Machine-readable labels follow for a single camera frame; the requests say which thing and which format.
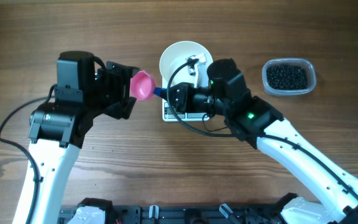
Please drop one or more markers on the black beans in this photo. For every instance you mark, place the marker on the black beans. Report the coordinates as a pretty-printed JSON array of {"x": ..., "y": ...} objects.
[{"x": 287, "y": 77}]

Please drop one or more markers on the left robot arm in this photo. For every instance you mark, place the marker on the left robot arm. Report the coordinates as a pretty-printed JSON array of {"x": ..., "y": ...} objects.
[{"x": 86, "y": 88}]

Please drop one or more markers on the white plastic bowl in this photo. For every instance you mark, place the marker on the white plastic bowl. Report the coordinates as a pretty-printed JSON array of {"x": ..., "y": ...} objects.
[{"x": 175, "y": 56}]

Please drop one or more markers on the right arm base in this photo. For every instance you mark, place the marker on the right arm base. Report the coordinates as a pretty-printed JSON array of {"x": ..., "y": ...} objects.
[{"x": 294, "y": 209}]

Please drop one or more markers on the pink scoop blue handle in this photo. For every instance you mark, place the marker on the pink scoop blue handle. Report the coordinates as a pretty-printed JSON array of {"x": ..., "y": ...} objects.
[{"x": 143, "y": 87}]

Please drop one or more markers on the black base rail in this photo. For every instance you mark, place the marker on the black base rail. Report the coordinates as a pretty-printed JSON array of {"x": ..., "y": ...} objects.
[{"x": 248, "y": 214}]

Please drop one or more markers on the white digital kitchen scale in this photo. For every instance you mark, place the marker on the white digital kitchen scale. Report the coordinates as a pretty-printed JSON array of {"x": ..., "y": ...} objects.
[{"x": 172, "y": 115}]

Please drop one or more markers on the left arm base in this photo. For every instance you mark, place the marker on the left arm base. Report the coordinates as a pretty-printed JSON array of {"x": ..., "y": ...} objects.
[{"x": 95, "y": 211}]

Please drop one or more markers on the clear plastic container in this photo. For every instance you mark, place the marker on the clear plastic container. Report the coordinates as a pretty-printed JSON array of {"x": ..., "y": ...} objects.
[{"x": 303, "y": 63}]

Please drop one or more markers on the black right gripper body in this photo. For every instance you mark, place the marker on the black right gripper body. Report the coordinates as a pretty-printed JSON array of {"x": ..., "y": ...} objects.
[{"x": 192, "y": 99}]

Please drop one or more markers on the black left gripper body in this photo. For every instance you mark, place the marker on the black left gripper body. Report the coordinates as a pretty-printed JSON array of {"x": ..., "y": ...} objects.
[{"x": 115, "y": 90}]

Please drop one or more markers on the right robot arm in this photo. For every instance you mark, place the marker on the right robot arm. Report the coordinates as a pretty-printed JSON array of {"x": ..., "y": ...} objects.
[{"x": 252, "y": 119}]

